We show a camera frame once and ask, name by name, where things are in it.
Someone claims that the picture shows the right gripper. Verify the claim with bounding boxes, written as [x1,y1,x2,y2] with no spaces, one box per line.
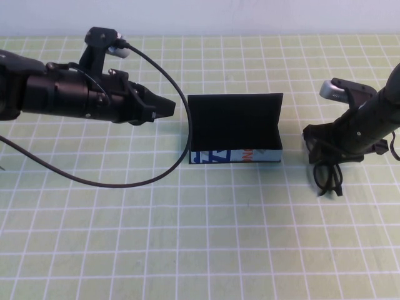
[303,116,391,164]

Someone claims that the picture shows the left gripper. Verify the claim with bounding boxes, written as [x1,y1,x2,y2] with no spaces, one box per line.
[88,71,176,127]

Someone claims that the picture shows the black frame glasses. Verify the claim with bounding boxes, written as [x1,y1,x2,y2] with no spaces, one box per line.
[302,124,345,198]

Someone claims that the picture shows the black glasses case printed front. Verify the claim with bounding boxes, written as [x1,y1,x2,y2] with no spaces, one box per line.
[186,92,285,166]

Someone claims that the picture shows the green checked tablecloth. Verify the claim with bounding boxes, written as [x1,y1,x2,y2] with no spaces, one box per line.
[0,34,400,300]

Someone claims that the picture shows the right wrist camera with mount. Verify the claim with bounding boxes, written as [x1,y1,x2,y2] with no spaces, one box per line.
[318,77,378,109]

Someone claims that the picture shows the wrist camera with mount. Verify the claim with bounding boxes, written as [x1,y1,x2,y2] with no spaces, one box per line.
[84,27,131,76]
[318,77,378,109]

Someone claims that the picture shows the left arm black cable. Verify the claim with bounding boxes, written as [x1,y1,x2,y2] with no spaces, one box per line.
[0,43,193,189]

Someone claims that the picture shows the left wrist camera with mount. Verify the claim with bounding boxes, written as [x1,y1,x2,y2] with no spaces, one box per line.
[84,27,131,76]

